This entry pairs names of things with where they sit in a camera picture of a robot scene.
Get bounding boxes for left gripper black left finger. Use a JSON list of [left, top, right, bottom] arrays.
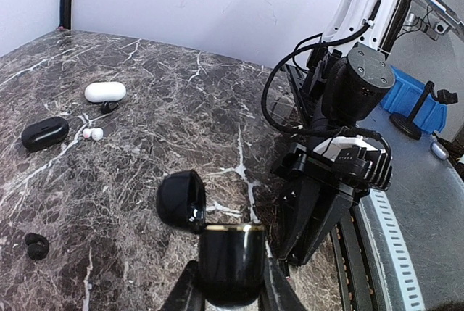
[[160, 260, 205, 311]]

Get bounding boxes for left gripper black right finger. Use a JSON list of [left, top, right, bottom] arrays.
[[259, 254, 306, 311]]

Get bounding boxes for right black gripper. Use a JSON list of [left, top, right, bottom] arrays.
[[271, 142, 370, 266]]

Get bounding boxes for black round charging case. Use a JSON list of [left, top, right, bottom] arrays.
[[156, 170, 265, 308]]

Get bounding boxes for white oval charging case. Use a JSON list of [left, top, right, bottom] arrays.
[[84, 82, 127, 103]]

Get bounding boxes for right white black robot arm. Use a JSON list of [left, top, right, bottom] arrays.
[[261, 0, 412, 266]]

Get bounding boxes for white earbud near case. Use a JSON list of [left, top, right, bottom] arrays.
[[82, 128, 104, 141]]

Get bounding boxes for black oval charging case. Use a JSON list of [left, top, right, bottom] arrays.
[[21, 116, 70, 152]]

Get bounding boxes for black round-base stand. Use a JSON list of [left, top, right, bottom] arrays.
[[389, 81, 458, 140]]

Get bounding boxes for blue plastic bin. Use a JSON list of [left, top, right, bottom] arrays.
[[381, 66, 447, 134]]

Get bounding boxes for black earbud centre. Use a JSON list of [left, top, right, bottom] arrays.
[[25, 233, 49, 260]]

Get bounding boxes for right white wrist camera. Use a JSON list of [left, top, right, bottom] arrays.
[[312, 136, 393, 191]]

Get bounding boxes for white slotted cable duct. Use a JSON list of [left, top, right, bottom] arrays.
[[371, 190, 425, 310]]

